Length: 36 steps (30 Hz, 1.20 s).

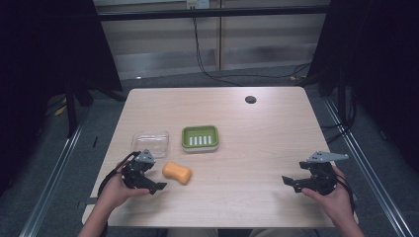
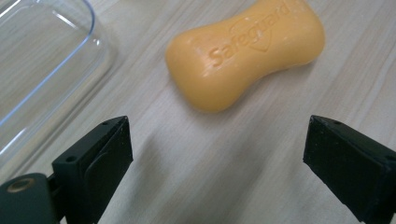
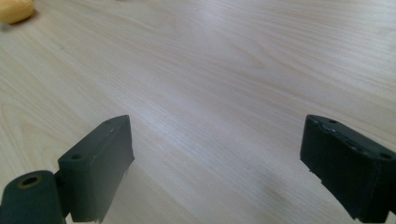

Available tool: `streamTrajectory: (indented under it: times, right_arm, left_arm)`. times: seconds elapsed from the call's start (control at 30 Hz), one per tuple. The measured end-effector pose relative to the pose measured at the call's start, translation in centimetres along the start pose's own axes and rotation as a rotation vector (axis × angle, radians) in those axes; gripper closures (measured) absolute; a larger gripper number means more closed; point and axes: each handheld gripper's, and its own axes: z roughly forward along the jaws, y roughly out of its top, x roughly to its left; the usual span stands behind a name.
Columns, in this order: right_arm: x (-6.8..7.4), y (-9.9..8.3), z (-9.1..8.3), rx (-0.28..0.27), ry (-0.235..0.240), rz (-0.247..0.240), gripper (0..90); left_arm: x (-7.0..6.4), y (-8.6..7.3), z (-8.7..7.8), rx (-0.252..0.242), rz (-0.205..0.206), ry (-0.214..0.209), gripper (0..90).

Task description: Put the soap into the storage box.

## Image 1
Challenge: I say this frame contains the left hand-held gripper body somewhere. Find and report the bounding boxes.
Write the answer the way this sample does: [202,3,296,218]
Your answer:
[121,148,157,191]

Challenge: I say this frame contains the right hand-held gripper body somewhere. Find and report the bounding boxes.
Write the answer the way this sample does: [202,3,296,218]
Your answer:
[297,150,350,197]

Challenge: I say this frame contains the orange sponge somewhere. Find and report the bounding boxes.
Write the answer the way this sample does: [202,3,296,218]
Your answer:
[161,160,193,186]

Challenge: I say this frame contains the clear plastic container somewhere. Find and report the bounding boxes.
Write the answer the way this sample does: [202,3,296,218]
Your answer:
[130,129,171,159]

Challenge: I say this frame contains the green soap dish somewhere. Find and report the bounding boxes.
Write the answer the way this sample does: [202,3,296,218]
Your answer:
[181,124,220,153]

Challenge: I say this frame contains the person's right hand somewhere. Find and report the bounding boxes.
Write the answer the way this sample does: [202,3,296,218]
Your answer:
[300,165,356,225]

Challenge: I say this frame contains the person's left hand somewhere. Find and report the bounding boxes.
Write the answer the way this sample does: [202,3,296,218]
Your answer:
[96,163,151,210]

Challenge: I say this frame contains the black metal stand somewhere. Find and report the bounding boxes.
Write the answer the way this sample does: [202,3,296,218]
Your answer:
[62,78,96,139]

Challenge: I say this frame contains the yellow floor tape piece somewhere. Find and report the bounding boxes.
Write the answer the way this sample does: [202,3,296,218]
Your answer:
[52,104,67,118]

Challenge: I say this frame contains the black curtain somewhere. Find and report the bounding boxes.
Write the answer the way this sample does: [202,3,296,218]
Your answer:
[0,0,124,198]
[305,0,419,174]

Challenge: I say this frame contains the black horizontal bar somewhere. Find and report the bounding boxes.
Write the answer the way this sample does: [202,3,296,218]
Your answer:
[96,5,331,22]

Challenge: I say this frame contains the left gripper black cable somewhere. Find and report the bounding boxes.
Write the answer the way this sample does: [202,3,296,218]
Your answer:
[96,150,141,198]

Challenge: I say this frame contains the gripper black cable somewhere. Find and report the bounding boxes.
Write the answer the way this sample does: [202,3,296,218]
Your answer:
[96,150,141,198]
[335,173,358,213]

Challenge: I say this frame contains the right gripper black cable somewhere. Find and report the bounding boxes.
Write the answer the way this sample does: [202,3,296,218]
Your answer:
[335,173,358,213]

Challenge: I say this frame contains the metal floor rail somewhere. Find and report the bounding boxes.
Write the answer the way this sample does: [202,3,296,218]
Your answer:
[19,121,86,237]
[323,98,415,237]

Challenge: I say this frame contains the black floor cables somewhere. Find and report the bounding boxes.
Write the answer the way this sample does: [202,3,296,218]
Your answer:
[319,88,360,145]

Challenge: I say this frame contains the hanging black cable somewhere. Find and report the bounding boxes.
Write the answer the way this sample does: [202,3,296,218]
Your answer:
[192,16,312,88]

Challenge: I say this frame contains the white wall power outlet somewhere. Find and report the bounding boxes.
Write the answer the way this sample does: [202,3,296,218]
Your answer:
[185,0,211,10]

